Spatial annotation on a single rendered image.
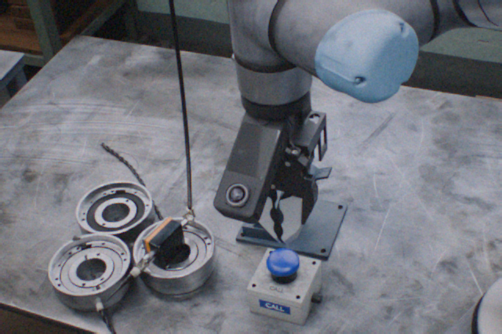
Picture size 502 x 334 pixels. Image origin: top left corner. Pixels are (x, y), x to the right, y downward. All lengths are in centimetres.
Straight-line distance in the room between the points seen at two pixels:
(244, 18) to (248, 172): 16
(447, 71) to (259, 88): 196
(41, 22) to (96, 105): 123
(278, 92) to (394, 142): 47
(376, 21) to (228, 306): 48
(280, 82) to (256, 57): 3
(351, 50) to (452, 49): 201
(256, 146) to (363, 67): 20
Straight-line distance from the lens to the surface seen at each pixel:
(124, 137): 128
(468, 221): 110
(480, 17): 70
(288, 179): 84
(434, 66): 269
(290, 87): 76
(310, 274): 97
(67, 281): 104
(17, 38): 277
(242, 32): 74
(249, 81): 76
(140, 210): 110
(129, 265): 102
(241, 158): 79
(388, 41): 64
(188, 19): 295
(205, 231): 104
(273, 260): 94
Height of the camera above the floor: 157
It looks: 41 degrees down
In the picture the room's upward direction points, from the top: 7 degrees counter-clockwise
